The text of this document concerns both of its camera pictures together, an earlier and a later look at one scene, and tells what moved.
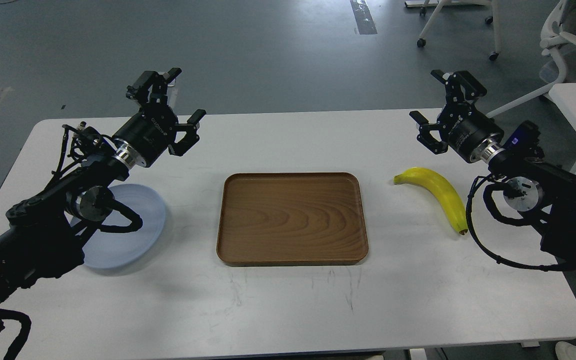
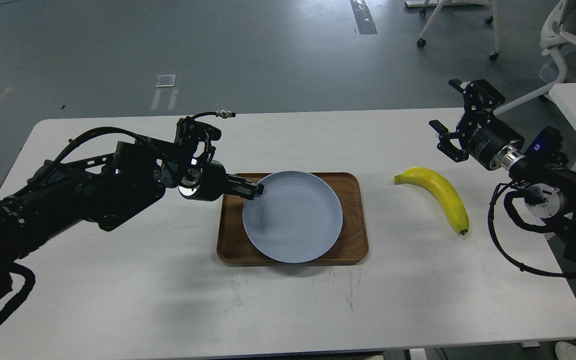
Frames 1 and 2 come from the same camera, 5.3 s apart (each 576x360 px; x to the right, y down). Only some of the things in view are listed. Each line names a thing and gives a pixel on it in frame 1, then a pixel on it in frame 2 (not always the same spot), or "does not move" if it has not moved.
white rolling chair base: x=496 y=7 does not move
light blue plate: x=107 y=249 to x=297 y=218
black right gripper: x=475 y=137 to x=481 y=133
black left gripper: x=143 y=138 to x=210 y=181
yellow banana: x=432 y=181 does not move
